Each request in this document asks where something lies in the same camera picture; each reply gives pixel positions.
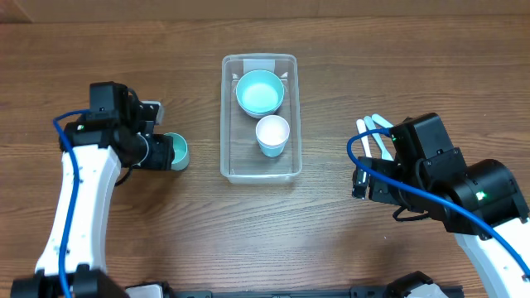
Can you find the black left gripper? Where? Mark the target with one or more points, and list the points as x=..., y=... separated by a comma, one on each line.
x=163, y=153

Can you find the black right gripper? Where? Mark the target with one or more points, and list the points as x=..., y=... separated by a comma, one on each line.
x=377, y=190

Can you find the white plastic spoon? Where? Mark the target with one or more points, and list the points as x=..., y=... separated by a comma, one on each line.
x=361, y=127

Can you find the green plastic fork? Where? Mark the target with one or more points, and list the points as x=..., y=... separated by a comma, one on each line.
x=370, y=125

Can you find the blue plastic fork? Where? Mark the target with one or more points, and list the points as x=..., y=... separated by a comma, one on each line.
x=381, y=121

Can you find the green plastic cup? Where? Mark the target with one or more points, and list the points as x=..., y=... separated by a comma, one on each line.
x=182, y=154

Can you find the blue plastic cup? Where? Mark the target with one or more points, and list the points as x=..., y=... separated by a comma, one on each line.
x=272, y=151

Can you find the pink plastic cup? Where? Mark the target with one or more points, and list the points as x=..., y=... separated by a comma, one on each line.
x=272, y=131

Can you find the green plastic bowl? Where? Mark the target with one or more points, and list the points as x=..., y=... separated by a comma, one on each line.
x=260, y=85

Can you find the blue plastic bowl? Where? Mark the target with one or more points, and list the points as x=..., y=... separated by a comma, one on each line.
x=259, y=105

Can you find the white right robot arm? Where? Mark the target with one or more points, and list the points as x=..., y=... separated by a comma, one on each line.
x=490, y=217

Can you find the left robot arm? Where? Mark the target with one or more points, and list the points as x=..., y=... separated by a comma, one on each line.
x=73, y=263

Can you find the clear plastic container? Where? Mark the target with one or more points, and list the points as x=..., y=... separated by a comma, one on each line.
x=241, y=159

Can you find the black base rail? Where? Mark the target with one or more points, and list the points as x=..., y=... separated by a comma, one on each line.
x=415, y=284

